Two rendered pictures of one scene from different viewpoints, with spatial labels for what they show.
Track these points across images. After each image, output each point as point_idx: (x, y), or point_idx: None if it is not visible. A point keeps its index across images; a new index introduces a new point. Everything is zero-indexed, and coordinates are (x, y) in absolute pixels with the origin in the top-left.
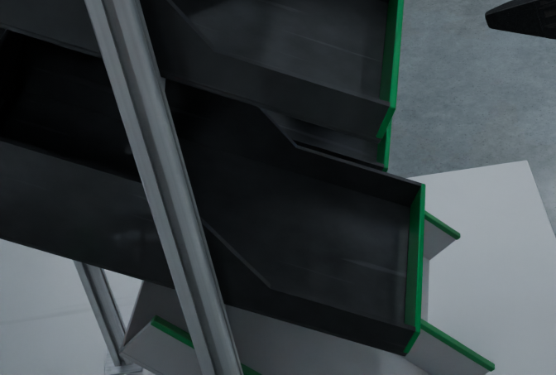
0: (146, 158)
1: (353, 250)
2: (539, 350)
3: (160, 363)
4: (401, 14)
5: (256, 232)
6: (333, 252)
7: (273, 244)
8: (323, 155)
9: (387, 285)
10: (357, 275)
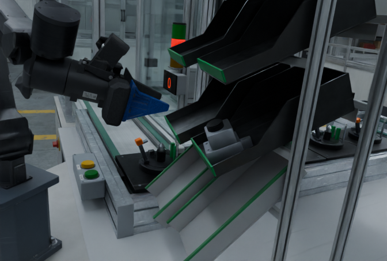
0: None
1: (189, 126)
2: None
3: None
4: (175, 53)
5: (212, 113)
6: (193, 123)
7: (207, 114)
8: (207, 120)
9: (177, 127)
10: (185, 124)
